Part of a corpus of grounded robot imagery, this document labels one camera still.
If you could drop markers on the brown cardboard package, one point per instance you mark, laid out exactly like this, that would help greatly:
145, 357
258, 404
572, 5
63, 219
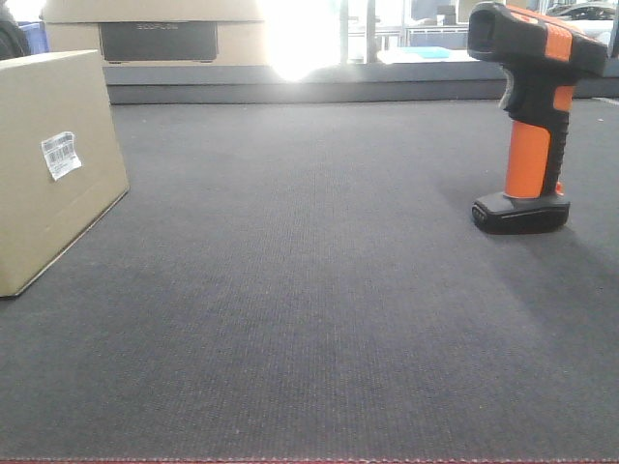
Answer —
41, 96

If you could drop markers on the dark grey table mat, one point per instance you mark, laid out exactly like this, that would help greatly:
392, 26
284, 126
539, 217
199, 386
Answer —
305, 282

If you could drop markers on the orange black barcode scanner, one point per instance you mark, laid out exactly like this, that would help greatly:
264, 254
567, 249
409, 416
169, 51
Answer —
543, 59

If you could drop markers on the white barcode label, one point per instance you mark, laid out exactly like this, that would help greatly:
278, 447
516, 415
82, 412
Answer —
60, 155

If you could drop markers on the blue tray in background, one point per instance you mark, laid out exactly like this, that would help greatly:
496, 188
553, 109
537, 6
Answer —
426, 52

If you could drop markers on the large printed cardboard box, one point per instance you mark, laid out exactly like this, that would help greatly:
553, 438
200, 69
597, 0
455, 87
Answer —
161, 33

